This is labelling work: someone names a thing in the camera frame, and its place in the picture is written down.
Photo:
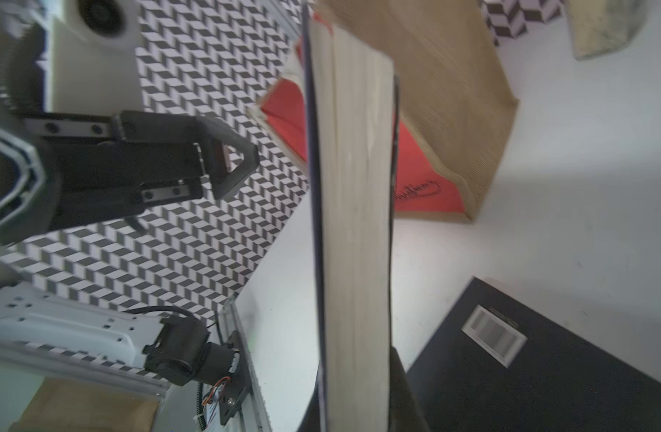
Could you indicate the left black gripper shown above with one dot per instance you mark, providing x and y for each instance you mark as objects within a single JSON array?
[{"x": 112, "y": 167}]

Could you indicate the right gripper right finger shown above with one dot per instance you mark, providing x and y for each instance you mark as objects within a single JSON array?
[{"x": 404, "y": 412}]

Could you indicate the red burlap canvas bag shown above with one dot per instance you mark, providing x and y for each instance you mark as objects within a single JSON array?
[{"x": 456, "y": 108}]

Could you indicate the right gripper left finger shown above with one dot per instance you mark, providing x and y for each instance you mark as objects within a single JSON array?
[{"x": 311, "y": 421}]

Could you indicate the dark blue bottom book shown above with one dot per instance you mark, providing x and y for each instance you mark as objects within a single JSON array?
[{"x": 494, "y": 364}]

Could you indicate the small glass jar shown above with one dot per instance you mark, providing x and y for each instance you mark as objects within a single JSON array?
[{"x": 599, "y": 27}]

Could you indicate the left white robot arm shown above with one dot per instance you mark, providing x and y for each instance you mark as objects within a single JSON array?
[{"x": 60, "y": 171}]

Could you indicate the purple blue barcode book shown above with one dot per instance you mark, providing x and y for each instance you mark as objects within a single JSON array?
[{"x": 351, "y": 122}]

